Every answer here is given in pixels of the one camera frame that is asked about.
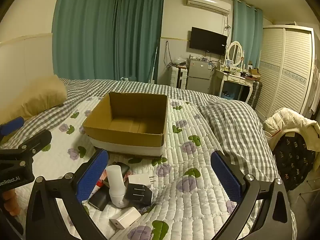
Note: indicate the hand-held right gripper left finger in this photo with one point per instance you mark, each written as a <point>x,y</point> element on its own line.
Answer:
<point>92,177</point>

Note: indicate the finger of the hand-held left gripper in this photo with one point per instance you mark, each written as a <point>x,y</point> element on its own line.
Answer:
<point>11,127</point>
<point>37,140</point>

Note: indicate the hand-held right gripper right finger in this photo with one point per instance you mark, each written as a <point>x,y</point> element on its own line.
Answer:
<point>226,177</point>

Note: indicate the red and white tube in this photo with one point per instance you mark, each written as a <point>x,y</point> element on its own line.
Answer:
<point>102,180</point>

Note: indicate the black power bank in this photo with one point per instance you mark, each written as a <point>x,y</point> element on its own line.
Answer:
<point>100,200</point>

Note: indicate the white cylindrical bottle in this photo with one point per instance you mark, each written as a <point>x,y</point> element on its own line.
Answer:
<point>116,185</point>

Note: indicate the black rounded case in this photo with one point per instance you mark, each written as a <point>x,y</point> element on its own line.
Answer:
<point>124,168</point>

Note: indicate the white plug charger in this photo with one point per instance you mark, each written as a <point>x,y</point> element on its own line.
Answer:
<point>138,180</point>

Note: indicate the black plug charger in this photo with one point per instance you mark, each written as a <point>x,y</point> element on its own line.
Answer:
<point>138,194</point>

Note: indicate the white square adapter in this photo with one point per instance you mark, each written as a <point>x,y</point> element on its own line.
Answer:
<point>125,218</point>

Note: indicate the brown cardboard box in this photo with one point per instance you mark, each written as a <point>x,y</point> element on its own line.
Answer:
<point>130,123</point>

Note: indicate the person's left hand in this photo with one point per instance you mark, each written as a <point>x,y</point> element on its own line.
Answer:
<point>10,202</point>

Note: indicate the beige pillow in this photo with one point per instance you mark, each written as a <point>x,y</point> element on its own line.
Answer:
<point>41,96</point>

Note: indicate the white headboard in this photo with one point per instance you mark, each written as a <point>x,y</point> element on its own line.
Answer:
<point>25,57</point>

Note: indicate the cream padded jacket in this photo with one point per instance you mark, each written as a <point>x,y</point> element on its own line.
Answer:
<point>287,122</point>

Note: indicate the dark suitcase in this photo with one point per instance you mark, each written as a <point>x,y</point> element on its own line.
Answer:
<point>256,93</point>

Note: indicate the white dressing table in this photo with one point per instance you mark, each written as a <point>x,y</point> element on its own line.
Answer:
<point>232,76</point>

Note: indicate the silver small fridge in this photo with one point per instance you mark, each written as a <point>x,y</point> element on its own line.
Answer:
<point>198,76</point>

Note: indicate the teal curtain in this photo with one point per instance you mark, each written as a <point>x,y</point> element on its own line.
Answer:
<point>140,35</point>
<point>85,30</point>

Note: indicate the white louvred wardrobe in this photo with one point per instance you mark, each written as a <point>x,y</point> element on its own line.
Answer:
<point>285,70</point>

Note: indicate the white oval mirror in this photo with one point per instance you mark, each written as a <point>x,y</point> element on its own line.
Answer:
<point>235,52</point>

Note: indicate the light blue curtain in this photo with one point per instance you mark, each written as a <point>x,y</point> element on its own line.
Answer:
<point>246,35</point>

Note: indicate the white air conditioner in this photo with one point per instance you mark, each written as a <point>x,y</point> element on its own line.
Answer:
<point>208,3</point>

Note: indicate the black wall television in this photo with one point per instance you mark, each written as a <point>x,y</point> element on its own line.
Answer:
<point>208,41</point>

